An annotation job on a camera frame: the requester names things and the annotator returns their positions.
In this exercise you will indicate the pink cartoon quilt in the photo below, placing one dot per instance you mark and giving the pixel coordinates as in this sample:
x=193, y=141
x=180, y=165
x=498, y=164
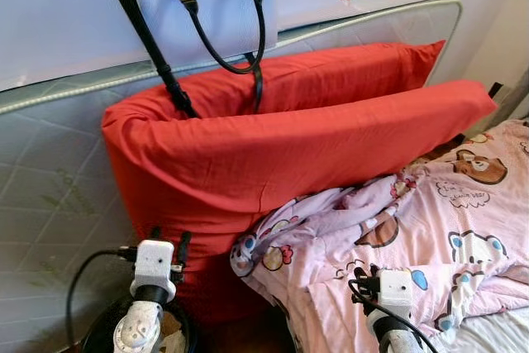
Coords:
x=446, y=229

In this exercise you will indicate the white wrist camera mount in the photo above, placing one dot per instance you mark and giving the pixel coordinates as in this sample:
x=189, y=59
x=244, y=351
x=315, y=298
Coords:
x=395, y=287
x=154, y=262

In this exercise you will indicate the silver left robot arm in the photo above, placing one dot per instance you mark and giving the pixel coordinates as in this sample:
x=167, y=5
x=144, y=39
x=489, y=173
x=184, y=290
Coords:
x=136, y=332

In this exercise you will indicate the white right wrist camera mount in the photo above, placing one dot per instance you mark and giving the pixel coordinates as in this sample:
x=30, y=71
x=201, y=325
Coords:
x=395, y=287

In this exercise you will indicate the red pillow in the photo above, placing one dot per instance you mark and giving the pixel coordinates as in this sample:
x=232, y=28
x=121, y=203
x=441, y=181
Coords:
x=248, y=163
x=331, y=72

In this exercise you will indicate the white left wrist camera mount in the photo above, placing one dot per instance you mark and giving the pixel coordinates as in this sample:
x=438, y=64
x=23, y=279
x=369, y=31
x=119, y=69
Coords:
x=154, y=262

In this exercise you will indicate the black round waste bin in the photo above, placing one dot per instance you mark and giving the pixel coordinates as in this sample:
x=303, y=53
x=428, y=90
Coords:
x=97, y=330

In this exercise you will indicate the brown paper trash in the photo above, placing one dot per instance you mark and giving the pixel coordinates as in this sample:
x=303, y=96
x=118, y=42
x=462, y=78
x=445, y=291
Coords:
x=172, y=332

